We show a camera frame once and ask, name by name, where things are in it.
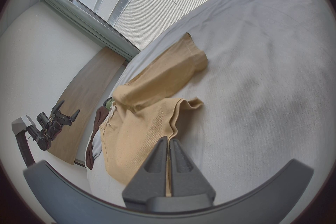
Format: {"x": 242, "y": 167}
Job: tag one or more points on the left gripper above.
{"x": 60, "y": 119}

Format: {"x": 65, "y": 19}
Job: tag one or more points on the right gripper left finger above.
{"x": 139, "y": 188}

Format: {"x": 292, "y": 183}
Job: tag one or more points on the bed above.
{"x": 262, "y": 73}

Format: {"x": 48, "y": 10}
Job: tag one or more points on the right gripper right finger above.
{"x": 194, "y": 186}

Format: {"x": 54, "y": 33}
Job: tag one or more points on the grey-green curtain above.
{"x": 86, "y": 15}

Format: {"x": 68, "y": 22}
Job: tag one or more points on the brown garment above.
{"x": 90, "y": 154}

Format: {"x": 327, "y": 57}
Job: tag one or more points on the green garment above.
{"x": 108, "y": 104}

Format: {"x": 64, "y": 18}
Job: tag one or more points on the pale grey garment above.
{"x": 96, "y": 144}

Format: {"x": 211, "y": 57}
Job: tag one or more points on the tan shorts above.
{"x": 147, "y": 125}

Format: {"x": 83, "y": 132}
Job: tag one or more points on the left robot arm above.
{"x": 23, "y": 123}

